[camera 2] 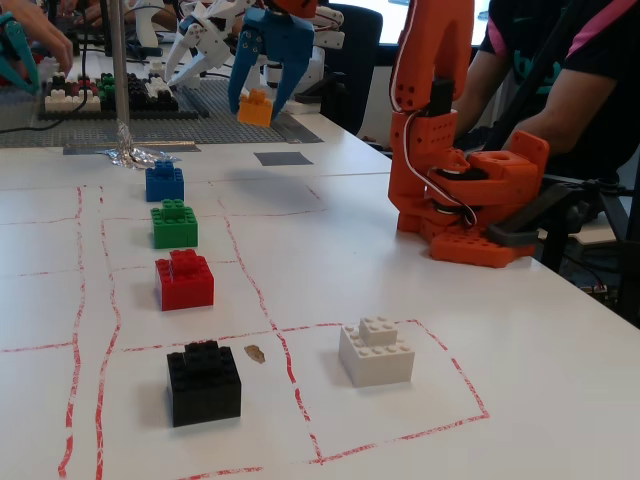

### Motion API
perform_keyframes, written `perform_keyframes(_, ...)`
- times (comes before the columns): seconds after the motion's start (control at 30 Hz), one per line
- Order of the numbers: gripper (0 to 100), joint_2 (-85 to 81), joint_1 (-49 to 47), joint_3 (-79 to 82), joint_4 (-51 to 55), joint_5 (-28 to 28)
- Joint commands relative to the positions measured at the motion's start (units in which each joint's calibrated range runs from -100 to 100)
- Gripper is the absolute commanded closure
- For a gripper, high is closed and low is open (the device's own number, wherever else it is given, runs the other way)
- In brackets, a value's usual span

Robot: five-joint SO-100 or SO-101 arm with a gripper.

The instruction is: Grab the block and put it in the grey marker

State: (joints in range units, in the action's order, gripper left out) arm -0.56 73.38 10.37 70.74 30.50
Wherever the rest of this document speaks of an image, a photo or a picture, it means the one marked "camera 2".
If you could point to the green brick stack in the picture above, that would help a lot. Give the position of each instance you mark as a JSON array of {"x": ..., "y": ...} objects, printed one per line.
[{"x": 106, "y": 87}]

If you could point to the background person hand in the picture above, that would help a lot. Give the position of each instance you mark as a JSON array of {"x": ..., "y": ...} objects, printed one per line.
[{"x": 50, "y": 37}]

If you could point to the grey tape strip under foil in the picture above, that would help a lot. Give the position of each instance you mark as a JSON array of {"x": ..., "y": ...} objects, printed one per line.
[{"x": 175, "y": 146}]

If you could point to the white brick row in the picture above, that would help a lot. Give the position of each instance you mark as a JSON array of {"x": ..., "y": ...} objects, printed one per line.
[{"x": 60, "y": 102}]

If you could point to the red brick pile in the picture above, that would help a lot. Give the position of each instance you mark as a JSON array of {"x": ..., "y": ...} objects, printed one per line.
[{"x": 80, "y": 86}]

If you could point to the motor control board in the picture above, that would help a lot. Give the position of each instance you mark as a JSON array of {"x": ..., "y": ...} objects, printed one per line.
[{"x": 600, "y": 291}]

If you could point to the grey square marker patch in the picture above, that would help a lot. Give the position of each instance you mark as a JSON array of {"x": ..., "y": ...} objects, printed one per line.
[{"x": 282, "y": 159}]

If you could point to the red toy brick block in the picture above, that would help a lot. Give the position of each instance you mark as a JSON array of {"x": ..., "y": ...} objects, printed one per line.
[{"x": 185, "y": 290}]

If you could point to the green toy brick block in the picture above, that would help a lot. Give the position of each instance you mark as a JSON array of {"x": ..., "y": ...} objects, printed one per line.
[{"x": 175, "y": 232}]

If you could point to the background person forearm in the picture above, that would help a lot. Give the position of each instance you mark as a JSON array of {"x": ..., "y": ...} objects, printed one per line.
[{"x": 165, "y": 19}]

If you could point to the grey table clamp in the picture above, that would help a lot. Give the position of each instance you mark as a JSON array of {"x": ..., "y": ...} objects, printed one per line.
[{"x": 510, "y": 236}]

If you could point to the metal pole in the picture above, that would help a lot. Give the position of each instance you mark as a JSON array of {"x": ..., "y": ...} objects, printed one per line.
[{"x": 120, "y": 60}]

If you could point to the orange toy brick block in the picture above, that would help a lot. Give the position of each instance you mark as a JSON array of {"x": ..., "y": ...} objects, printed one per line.
[{"x": 255, "y": 112}]

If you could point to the dark office chair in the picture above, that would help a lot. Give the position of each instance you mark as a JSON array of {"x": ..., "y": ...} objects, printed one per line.
[{"x": 360, "y": 75}]

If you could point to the small white bricks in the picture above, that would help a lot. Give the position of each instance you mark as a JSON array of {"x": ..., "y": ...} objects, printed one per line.
[{"x": 159, "y": 87}]

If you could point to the grey duct tape strip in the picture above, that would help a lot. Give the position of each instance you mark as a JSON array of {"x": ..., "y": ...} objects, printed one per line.
[{"x": 300, "y": 130}]

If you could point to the black toy brick block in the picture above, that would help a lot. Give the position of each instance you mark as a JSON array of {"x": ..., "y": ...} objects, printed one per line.
[{"x": 205, "y": 395}]

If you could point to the small brown speck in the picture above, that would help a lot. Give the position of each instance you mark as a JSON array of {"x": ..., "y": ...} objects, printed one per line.
[{"x": 256, "y": 354}]

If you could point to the black brick pile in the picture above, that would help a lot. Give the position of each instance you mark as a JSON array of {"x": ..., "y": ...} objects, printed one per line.
[{"x": 137, "y": 97}]

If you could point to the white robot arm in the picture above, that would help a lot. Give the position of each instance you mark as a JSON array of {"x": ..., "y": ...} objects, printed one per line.
[{"x": 330, "y": 37}]

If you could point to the person in black shirt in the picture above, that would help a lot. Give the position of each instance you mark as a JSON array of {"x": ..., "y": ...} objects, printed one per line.
[{"x": 540, "y": 30}]

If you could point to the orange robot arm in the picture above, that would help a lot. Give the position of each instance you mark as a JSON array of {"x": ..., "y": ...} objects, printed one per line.
[{"x": 430, "y": 150}]

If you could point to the blue toy brick block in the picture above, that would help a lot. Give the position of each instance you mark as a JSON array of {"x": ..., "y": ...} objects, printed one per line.
[{"x": 165, "y": 187}]

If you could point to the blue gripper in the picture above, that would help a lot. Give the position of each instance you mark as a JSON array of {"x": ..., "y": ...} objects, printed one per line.
[{"x": 280, "y": 42}]

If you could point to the white toy brick block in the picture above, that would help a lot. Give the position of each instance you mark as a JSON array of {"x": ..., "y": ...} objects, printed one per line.
[{"x": 380, "y": 365}]

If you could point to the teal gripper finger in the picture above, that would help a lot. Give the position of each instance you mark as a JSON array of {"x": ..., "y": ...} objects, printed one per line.
[{"x": 17, "y": 37}]

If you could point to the grey studded baseplate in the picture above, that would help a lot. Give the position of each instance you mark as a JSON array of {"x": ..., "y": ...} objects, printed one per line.
[{"x": 210, "y": 130}]

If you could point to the crumpled aluminium foil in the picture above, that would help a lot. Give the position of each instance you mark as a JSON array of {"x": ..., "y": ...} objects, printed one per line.
[{"x": 127, "y": 152}]

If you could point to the pile of lego bricks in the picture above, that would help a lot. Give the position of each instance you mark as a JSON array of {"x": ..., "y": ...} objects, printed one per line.
[{"x": 192, "y": 107}]

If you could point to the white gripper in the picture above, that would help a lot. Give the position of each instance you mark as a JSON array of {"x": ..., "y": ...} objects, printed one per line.
[{"x": 199, "y": 37}]

